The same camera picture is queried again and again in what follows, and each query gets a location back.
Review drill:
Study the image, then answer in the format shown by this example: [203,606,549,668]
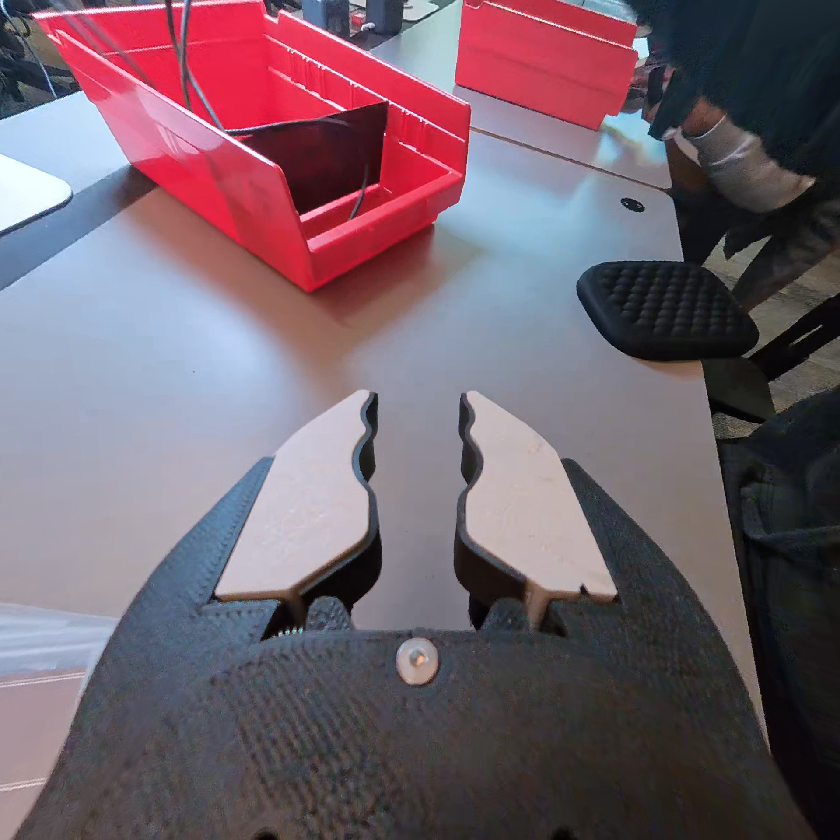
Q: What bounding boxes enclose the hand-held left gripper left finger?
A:
[214,389,383,614]

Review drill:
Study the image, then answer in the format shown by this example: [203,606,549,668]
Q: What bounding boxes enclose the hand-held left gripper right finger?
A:
[453,389,620,631]

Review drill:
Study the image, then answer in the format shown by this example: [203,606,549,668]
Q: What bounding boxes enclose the clear plastic bin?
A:
[0,600,120,697]

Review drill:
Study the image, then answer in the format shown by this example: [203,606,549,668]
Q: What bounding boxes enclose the red plastic bin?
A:
[33,0,472,293]
[455,0,639,131]

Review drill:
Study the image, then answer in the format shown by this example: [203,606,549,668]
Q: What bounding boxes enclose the black armrest pad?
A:
[576,260,761,362]

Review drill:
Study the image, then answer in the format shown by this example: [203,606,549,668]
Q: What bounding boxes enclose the person's dark trousers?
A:
[718,394,840,840]

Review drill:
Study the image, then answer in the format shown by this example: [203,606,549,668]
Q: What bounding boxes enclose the black divider panel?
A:
[241,100,389,216]

